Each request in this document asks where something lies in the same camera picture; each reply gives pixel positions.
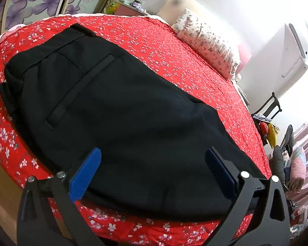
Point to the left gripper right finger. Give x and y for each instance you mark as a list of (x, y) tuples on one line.
[(259, 213)]

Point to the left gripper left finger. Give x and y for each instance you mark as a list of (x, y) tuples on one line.
[(47, 212)]

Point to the black pants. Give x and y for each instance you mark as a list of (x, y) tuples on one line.
[(77, 91)]

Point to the dark grey padded jacket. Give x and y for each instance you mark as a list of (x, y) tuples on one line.
[(277, 163)]

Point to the pink bundle of fabric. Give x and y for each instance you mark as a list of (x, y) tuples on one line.
[(295, 171)]

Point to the clothes pile on chair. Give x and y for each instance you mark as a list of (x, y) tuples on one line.
[(266, 129)]

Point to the white air conditioner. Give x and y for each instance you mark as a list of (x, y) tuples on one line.
[(293, 56)]

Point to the floral white pillow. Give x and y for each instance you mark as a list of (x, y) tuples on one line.
[(208, 41)]

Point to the red floral bedspread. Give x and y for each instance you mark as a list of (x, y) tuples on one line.
[(156, 45)]

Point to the beige headboard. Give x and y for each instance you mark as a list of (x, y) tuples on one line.
[(172, 9)]

